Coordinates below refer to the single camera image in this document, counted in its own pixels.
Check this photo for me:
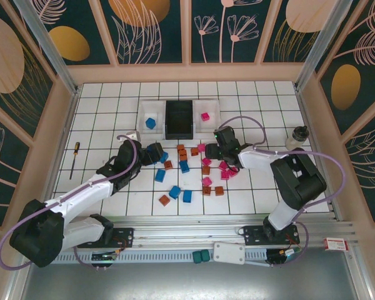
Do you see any clear plastic container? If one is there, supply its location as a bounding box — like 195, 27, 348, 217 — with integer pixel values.
194, 99, 222, 134
138, 99, 167, 140

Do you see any black plastic container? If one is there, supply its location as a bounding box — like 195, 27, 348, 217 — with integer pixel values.
164, 99, 196, 141

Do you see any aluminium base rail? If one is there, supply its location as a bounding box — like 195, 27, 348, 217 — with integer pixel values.
51, 214, 359, 251

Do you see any aluminium side rail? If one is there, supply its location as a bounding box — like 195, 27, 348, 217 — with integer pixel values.
295, 89, 343, 221
42, 92, 81, 209

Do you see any white bottle with black cap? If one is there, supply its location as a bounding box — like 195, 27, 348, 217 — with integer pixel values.
284, 125, 309, 151

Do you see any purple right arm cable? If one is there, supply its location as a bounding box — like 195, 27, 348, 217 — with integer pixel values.
218, 116, 346, 268

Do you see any yellow black screwdriver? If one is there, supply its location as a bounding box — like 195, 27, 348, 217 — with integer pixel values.
69, 141, 81, 181

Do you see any white cover plate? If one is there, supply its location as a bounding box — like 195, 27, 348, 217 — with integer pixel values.
212, 242, 246, 265

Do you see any grey slotted cable duct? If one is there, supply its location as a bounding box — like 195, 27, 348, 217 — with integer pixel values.
54, 249, 269, 265

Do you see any red and white small box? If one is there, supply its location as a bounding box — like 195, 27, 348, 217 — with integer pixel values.
323, 237, 349, 252

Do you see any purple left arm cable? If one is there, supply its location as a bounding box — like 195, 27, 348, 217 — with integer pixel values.
0, 134, 141, 271

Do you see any aluminium frame post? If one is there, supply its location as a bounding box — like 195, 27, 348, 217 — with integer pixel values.
12, 0, 81, 96
293, 0, 362, 92

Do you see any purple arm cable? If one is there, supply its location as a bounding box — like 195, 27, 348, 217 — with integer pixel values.
0, 134, 141, 271
218, 116, 346, 268

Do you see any black controller board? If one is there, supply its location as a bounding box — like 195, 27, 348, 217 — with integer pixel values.
265, 248, 298, 268
90, 249, 118, 269

